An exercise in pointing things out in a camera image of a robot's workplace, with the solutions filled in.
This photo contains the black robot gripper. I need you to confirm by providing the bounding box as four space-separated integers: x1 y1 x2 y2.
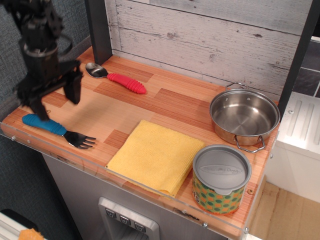
14 43 83 122

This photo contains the blue handled metal fork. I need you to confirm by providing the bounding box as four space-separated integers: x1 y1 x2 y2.
22 114 96 150

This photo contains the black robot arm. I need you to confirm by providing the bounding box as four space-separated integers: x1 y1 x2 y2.
0 0 83 121

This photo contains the yellow folded cloth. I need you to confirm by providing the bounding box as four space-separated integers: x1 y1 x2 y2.
107 120 205 197

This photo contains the clear acrylic edge guard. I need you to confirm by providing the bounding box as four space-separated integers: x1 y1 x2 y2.
0 123 249 240

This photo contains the silver dispenser panel with buttons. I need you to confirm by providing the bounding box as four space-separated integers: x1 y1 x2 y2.
98 197 160 240

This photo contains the orange object at corner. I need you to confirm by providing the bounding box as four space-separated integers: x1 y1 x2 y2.
18 228 45 240

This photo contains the green orange patterned can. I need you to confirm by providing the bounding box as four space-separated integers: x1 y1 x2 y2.
192 144 252 215

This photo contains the small steel pot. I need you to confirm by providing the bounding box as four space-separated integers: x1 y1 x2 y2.
209 82 281 153

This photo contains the white toy sink unit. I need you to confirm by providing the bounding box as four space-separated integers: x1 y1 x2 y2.
263 36 320 204

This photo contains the red handled metal spoon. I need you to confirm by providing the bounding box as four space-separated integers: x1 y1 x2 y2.
85 62 147 94

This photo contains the dark left vertical post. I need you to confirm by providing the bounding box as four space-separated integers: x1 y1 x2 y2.
84 0 113 65

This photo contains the dark vertical post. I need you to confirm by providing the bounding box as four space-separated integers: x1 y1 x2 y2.
84 0 113 65
277 0 320 120

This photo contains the dark right vertical post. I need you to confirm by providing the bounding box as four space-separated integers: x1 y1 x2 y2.
277 0 320 120

